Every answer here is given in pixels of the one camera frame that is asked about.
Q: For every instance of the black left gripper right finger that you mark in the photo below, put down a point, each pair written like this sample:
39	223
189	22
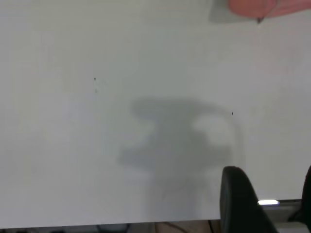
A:
307	191

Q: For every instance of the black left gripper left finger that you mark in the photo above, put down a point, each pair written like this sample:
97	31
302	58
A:
239	201

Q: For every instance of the pink round plate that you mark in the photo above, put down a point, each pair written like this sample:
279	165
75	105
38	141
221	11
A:
252	7

